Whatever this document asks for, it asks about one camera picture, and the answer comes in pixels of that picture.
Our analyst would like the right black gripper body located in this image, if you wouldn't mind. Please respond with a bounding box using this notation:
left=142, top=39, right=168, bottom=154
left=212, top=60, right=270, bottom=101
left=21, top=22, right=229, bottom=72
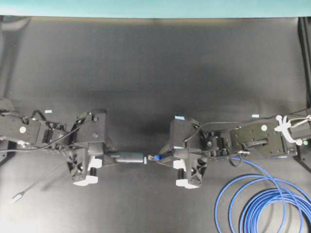
left=160, top=117, right=207, bottom=189

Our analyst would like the black table mat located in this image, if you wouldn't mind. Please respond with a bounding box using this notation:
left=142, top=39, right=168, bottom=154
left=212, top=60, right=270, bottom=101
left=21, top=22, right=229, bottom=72
left=0, top=17, right=307, bottom=233

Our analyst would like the grey USB hub with cable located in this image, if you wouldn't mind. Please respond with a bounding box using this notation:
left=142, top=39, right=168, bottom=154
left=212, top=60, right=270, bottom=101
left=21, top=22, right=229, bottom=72
left=11, top=152, right=145, bottom=203

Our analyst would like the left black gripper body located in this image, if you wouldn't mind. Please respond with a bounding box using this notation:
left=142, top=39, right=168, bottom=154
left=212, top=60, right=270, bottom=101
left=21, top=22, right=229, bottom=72
left=67, top=108, right=113, bottom=186

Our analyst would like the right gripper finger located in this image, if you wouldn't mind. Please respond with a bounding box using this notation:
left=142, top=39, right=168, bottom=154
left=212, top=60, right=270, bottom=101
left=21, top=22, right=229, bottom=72
left=157, top=159, right=173, bottom=167
left=159, top=150, right=173, bottom=158

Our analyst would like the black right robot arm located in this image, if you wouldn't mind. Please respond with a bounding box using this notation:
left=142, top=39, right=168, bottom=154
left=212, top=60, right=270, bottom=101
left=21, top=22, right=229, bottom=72
left=155, top=109, right=311, bottom=189

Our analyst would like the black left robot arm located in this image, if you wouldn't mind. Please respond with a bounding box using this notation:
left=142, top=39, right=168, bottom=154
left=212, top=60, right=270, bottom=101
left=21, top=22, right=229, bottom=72
left=0, top=97, right=115, bottom=186

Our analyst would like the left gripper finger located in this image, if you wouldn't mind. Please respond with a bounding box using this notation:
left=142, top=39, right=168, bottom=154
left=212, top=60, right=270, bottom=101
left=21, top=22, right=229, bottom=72
left=103, top=159, right=117, bottom=167
left=104, top=151, right=119, bottom=160

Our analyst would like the blue LAN cable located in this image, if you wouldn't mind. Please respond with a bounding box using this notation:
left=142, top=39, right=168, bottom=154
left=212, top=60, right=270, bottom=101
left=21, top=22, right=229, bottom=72
left=148, top=154, right=311, bottom=233

